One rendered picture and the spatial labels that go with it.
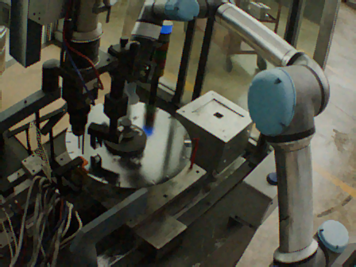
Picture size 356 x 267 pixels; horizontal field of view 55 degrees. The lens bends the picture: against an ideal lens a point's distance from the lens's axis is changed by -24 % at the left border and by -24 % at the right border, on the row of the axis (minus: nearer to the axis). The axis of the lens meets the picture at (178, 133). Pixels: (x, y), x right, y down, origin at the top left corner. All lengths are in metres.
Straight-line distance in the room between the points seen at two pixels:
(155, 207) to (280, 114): 0.47
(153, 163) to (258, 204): 0.31
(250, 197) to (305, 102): 0.46
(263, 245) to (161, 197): 1.15
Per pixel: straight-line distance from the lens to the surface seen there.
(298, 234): 0.83
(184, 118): 1.26
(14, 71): 1.81
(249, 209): 1.16
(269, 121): 0.73
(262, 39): 0.94
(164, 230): 1.05
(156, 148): 1.07
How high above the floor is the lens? 1.64
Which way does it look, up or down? 38 degrees down
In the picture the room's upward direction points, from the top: 11 degrees clockwise
